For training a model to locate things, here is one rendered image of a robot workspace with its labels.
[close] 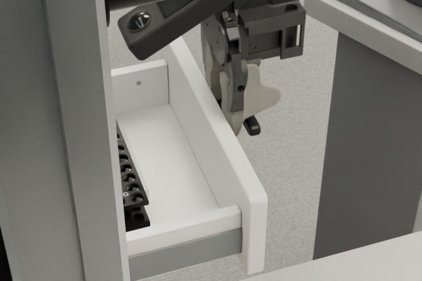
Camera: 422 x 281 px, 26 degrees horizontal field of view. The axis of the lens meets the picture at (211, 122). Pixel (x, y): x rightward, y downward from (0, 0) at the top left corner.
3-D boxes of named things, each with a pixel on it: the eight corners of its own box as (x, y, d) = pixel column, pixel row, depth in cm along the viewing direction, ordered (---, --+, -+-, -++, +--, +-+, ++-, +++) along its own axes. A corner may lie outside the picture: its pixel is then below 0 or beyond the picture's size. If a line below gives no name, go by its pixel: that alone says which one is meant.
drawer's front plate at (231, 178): (176, 96, 111) (174, 21, 103) (264, 273, 90) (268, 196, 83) (162, 99, 110) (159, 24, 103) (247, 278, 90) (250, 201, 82)
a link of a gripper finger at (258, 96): (286, 140, 93) (286, 61, 88) (232, 153, 92) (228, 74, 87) (274, 124, 96) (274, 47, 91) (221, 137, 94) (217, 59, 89)
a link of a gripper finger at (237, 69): (249, 116, 88) (247, 37, 84) (235, 120, 88) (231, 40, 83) (233, 93, 92) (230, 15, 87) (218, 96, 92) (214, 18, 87)
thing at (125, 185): (104, 93, 99) (103, 88, 99) (149, 204, 87) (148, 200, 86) (87, 96, 99) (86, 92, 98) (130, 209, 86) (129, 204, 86)
